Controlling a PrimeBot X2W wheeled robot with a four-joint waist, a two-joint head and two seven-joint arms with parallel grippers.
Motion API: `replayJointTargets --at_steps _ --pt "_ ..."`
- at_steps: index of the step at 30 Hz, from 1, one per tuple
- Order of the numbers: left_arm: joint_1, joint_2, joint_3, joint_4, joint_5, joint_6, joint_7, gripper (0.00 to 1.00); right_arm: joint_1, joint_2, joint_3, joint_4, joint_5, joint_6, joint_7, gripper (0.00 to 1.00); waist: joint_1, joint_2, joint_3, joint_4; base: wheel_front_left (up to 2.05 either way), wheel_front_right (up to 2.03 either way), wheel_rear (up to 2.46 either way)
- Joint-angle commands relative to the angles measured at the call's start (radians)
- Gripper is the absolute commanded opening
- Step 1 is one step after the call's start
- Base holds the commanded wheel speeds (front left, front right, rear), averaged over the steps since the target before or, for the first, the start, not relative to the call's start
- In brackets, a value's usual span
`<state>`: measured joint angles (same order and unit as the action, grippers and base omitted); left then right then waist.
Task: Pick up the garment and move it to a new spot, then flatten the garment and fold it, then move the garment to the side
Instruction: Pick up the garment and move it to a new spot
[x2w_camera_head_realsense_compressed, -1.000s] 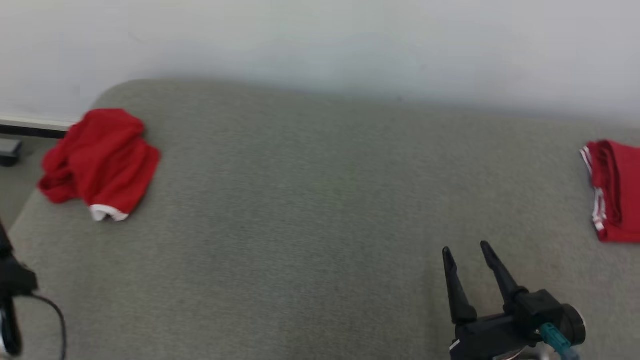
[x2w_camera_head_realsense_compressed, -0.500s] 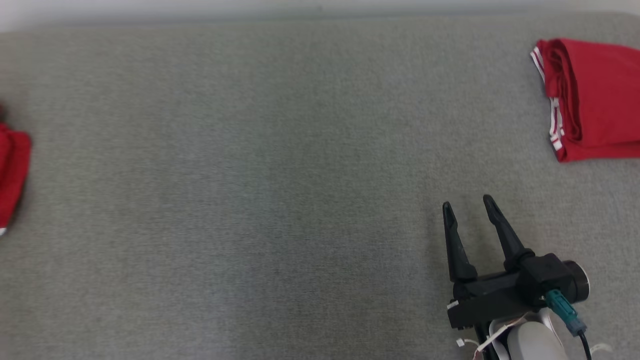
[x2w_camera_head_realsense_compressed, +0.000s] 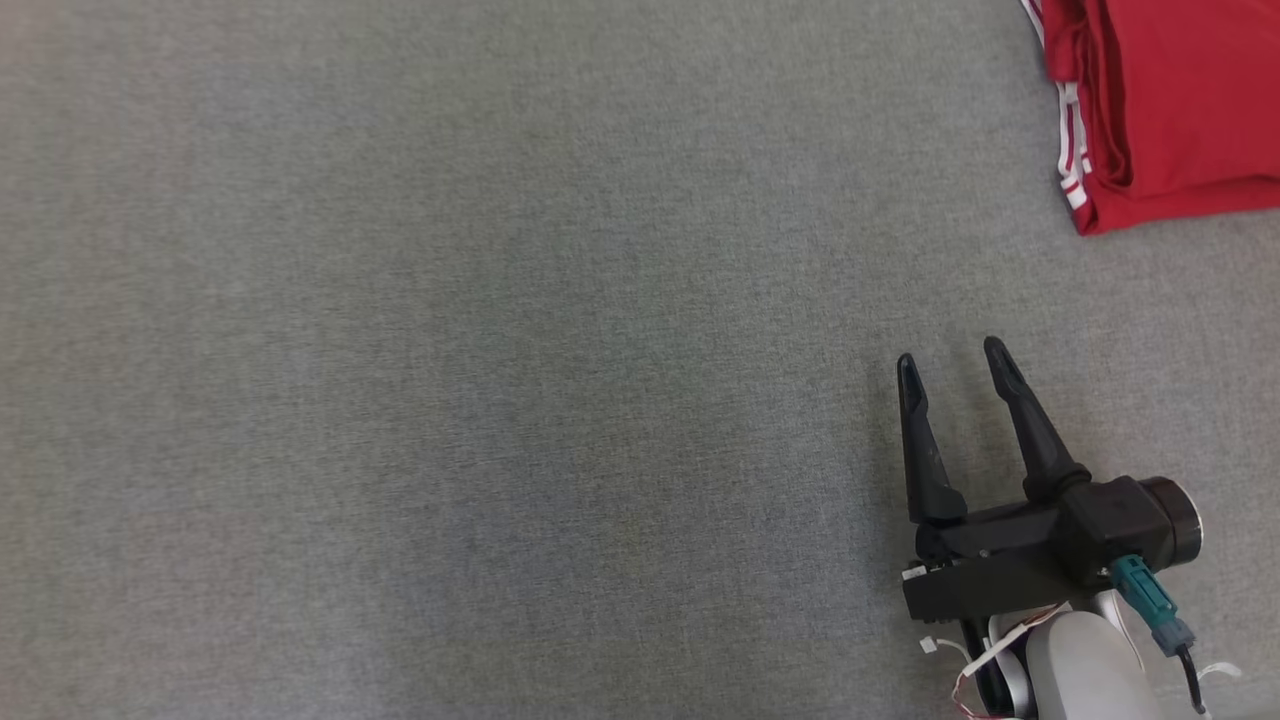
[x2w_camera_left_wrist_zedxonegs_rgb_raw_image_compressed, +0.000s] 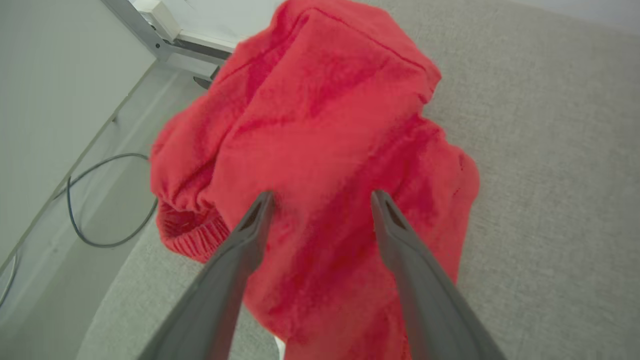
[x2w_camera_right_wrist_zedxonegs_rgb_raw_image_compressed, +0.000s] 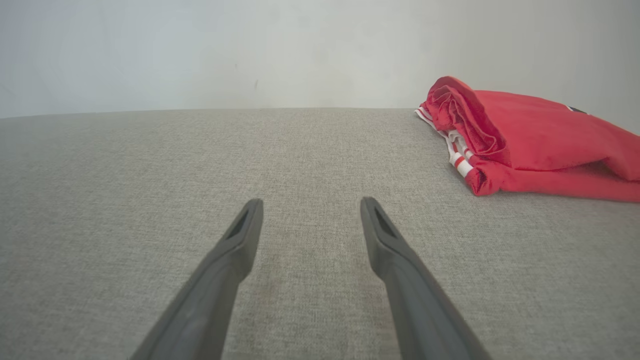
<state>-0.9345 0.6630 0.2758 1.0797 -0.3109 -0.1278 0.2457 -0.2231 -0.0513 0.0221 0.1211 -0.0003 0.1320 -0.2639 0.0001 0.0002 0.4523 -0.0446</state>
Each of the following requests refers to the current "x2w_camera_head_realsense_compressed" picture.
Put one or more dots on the red basketball jersey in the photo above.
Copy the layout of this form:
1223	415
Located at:
1180	100

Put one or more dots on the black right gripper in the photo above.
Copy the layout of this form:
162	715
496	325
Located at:
990	570

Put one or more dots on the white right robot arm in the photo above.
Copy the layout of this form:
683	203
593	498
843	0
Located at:
1090	670

